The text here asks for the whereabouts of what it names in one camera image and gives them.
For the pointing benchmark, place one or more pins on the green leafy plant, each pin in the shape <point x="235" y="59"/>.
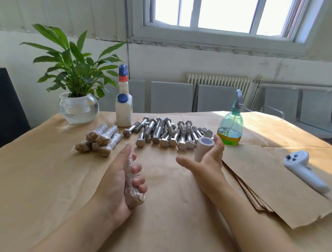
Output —
<point x="72" y="59"/>

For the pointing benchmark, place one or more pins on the white glue bottle blue cap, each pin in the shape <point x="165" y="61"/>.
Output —
<point x="124" y="110"/>

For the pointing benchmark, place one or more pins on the white framed window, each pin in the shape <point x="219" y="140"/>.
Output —
<point x="228" y="21"/>

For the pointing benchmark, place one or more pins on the black trash bin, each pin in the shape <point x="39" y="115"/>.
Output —
<point x="11" y="111"/>

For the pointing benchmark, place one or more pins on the stack of brown paper sheets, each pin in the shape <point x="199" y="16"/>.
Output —
<point x="280" y="181"/>

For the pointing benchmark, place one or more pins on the green spray bottle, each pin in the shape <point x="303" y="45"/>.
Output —
<point x="230" y="130"/>

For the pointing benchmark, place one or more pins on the large brown paper table cover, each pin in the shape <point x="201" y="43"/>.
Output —
<point x="36" y="181"/>

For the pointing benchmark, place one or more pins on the white cling film roll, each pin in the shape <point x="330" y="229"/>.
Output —
<point x="203" y="148"/>

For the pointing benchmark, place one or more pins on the white radiator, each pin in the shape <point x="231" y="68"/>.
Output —
<point x="218" y="82"/>

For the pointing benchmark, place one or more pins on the person's right hand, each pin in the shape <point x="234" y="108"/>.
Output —
<point x="207" y="174"/>

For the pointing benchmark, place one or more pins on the person's right forearm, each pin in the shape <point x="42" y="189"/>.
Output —
<point x="251" y="223"/>

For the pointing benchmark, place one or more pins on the steel hex bolt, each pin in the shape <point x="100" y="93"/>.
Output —
<point x="134" y="194"/>

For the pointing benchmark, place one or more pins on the grey chair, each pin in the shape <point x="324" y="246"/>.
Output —
<point x="315" y="111"/>
<point x="280" y="104"/>
<point x="139" y="96"/>
<point x="217" y="98"/>
<point x="171" y="97"/>

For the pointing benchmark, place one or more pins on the pile of steel bolts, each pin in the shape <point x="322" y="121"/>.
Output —
<point x="166" y="132"/>

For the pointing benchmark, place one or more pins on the white vertical blind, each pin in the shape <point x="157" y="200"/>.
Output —
<point x="57" y="15"/>

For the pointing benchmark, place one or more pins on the white handheld controller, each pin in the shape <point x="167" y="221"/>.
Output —
<point x="303" y="169"/>

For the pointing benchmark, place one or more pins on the round glass vase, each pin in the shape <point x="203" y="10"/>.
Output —
<point x="79" y="110"/>

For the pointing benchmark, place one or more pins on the person's left hand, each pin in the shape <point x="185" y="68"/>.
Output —
<point x="111" y="194"/>

